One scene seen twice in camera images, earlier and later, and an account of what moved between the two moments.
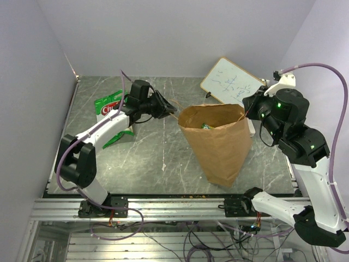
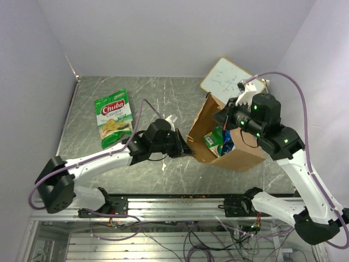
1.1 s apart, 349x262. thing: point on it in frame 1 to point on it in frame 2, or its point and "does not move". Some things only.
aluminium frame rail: (66, 209) does not move
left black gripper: (165, 108) to (181, 148)
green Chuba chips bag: (107, 103) does not move
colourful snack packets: (206, 126) to (220, 141)
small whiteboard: (229, 83) does not move
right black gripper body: (260, 109) to (240, 116)
